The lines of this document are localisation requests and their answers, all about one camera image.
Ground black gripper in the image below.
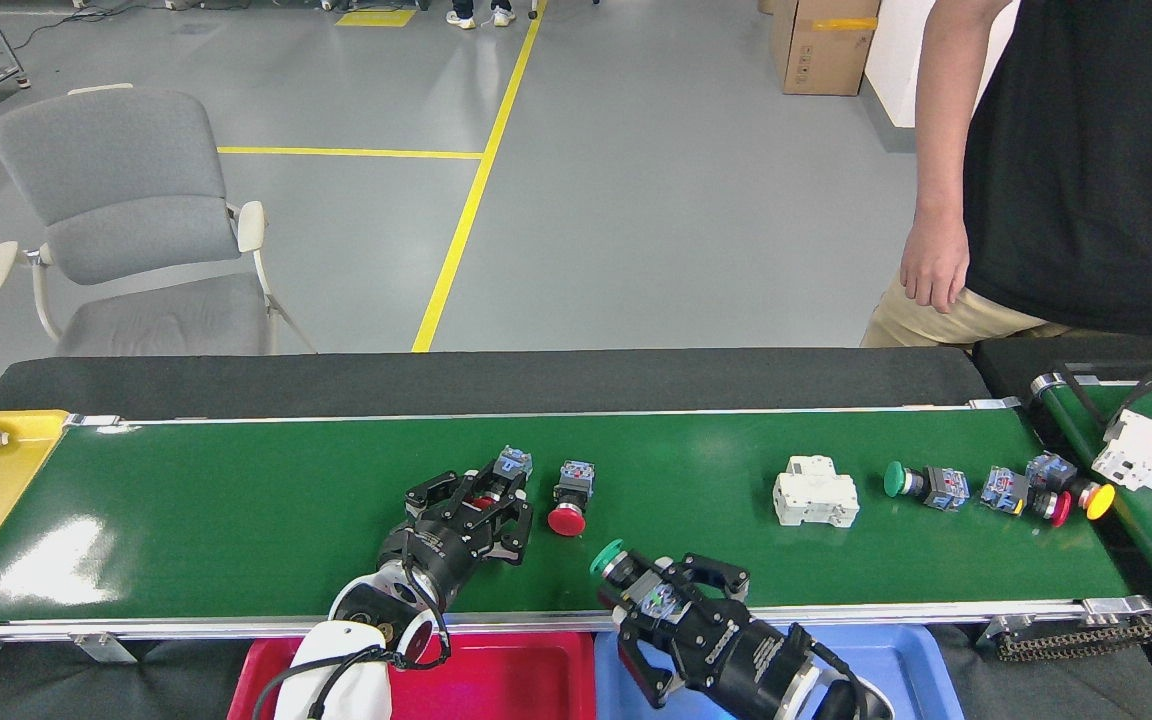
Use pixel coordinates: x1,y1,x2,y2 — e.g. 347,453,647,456
381,468,535,613
599,553,822,720

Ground red mushroom push button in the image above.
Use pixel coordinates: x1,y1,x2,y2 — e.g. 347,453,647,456
464,445,535,511
546,459,597,538
980,465,1073,528

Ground green mushroom push button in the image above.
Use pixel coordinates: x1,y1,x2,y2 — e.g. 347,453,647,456
883,460,972,513
589,538,682,621

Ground yellow mushroom push button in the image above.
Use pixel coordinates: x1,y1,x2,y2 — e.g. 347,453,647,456
1026,452,1117,522

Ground white circuit breaker red levers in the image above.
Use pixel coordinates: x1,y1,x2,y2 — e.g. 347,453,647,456
1091,408,1152,498

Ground red plastic tray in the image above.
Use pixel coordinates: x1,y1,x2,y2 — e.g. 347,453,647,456
228,630,597,720

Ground long green conveyor belt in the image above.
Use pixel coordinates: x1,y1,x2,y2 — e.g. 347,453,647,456
0,397,1152,651

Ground blue plastic tray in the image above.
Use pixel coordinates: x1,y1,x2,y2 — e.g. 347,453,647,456
593,622,967,720

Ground person's right hand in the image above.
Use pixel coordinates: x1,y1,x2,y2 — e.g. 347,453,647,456
899,215,970,314

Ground long black foam pad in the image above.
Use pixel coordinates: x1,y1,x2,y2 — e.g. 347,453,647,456
0,347,992,416

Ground grey office chair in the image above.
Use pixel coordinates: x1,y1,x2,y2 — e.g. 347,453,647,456
0,83,317,358

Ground distant person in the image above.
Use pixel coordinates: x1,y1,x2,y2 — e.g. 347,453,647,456
446,0,517,29

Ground brown cardboard box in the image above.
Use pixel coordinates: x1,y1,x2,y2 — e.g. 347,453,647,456
771,0,882,97

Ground black drive chain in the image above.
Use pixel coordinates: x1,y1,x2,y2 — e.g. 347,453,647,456
978,612,1152,663

